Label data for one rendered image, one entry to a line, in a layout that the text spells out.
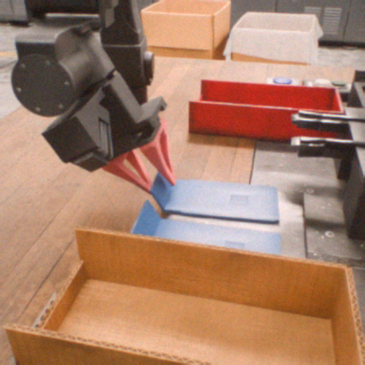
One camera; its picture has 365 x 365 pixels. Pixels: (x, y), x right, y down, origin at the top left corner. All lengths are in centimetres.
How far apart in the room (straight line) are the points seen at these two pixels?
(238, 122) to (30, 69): 41
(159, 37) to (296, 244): 248
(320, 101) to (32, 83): 56
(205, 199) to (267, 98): 35
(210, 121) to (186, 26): 210
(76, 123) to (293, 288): 24
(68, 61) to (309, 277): 28
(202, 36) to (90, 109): 239
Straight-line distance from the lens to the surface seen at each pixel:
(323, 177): 64
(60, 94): 39
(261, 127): 71
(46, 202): 58
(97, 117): 41
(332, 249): 51
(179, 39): 281
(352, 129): 59
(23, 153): 71
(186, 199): 51
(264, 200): 52
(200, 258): 38
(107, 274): 43
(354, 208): 51
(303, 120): 60
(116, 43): 68
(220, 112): 71
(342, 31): 508
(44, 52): 38
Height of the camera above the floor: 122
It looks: 32 degrees down
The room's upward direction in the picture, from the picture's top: straight up
